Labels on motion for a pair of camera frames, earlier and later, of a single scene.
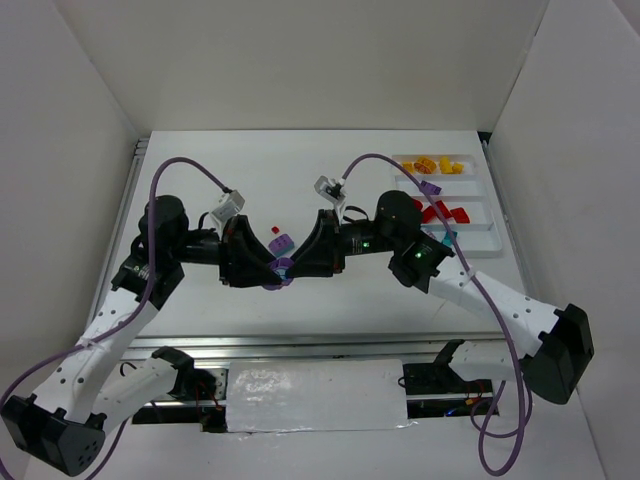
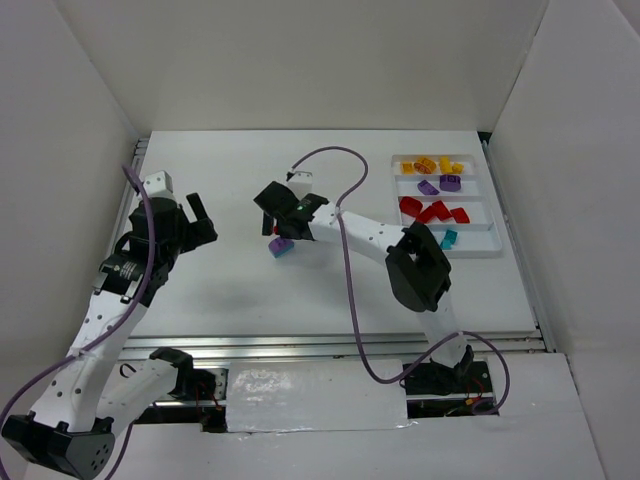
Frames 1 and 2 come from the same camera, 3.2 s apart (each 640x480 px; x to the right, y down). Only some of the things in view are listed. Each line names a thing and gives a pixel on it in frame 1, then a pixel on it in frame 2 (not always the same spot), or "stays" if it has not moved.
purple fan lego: x=429 y=187 stays
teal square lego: x=447 y=240 stays
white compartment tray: x=456 y=182 stays
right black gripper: x=331 y=243 → x=275 y=212
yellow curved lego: x=445 y=166 stays
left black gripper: x=226 y=251 → x=198 y=229
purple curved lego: x=281 y=245 stays
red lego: x=460 y=215 stays
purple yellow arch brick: x=281 y=267 → x=450 y=182
